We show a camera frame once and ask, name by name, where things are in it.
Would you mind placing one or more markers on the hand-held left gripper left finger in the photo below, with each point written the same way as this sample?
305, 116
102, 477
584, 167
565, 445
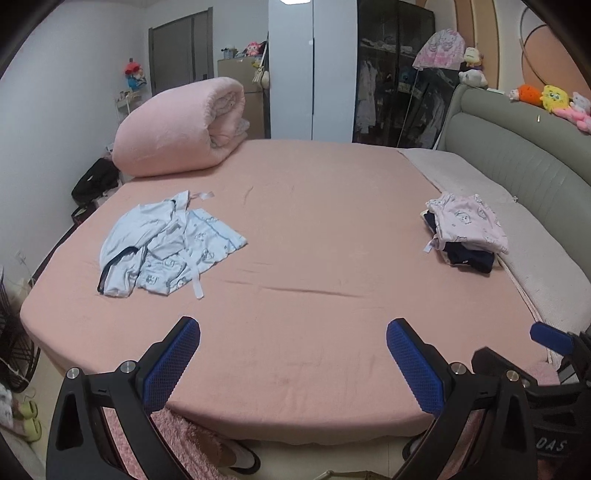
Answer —
173, 364

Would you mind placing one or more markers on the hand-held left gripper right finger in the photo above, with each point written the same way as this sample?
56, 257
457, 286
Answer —
415, 369

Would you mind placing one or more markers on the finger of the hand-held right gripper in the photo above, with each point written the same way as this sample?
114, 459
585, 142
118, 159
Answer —
485, 360
549, 336

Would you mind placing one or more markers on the pink printed pajama garment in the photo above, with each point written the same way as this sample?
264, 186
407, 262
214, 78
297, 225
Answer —
466, 221

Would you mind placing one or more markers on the navy garment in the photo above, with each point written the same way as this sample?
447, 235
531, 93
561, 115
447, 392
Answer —
471, 261

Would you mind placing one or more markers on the grey and white slipper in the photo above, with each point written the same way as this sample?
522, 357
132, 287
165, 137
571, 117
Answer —
242, 459

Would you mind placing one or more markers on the bed with pink sheet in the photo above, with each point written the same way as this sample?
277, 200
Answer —
300, 323

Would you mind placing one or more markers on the light blue printed garment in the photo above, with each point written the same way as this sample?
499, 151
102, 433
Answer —
207, 240

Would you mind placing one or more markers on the plain light blue garment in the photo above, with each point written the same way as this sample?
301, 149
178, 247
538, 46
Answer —
124, 240

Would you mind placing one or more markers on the yellow-green slipper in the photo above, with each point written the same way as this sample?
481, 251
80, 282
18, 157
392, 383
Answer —
25, 408
28, 429

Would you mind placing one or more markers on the black bag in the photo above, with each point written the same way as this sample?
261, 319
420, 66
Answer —
94, 180

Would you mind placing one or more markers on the grey-green padded headboard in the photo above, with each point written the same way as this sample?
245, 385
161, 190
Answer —
508, 138

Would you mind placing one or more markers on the pink and white plush toy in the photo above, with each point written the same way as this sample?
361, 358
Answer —
579, 110

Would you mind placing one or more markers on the rolled pink quilt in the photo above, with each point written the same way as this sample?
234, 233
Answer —
171, 134

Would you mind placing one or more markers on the yellow sponge plush toy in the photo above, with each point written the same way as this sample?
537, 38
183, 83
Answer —
555, 98

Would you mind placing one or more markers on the orange carrot plush toy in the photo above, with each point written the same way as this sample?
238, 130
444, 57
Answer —
528, 94

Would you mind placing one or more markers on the white shelf rack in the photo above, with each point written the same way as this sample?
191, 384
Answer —
124, 104

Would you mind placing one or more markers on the beige cabinet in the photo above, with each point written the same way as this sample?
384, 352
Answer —
251, 110

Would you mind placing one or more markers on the yellow and white plush toy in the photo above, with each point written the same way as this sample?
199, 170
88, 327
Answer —
472, 56

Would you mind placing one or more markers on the red and blue plush toy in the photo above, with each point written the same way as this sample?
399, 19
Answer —
134, 74

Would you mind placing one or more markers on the cream plush toy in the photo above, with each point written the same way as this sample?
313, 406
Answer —
264, 78

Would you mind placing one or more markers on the black glass-door cabinet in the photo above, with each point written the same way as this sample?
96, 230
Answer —
383, 69

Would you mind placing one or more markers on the pink printed child umbrella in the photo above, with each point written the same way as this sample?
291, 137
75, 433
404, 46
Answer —
438, 48

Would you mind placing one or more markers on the brown door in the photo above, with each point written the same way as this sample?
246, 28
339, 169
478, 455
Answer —
180, 55

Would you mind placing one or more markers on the white wardrobe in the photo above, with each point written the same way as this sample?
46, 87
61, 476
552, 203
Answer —
291, 69

